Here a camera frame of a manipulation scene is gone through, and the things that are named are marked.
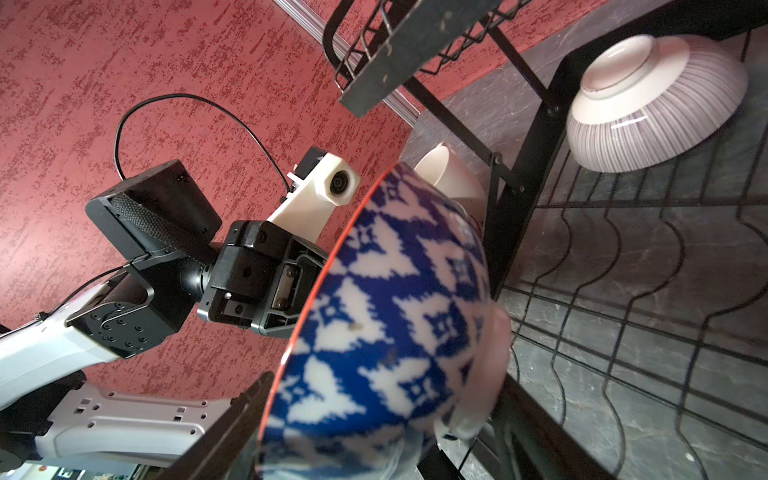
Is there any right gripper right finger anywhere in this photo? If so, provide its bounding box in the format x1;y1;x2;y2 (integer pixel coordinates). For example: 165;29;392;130
490;376;613;479

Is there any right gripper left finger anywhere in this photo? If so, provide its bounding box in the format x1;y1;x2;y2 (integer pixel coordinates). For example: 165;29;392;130
158;372;274;479

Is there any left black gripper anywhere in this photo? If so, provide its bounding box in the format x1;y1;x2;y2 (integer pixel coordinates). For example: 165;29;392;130
197;221;328;338

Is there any orange pattern bowl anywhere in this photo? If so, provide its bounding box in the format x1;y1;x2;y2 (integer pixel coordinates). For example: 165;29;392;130
255;163;511;479

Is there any pink striped bowl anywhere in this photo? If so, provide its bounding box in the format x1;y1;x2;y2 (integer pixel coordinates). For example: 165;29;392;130
566;34;748;173

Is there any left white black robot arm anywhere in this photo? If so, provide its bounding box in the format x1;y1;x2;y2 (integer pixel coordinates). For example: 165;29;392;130
1;154;360;472

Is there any white ceramic mug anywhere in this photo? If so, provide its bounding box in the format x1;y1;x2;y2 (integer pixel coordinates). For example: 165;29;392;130
414;142;487;224

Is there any black wire dish rack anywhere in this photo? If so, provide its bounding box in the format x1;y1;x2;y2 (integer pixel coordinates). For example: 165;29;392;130
323;1;767;479

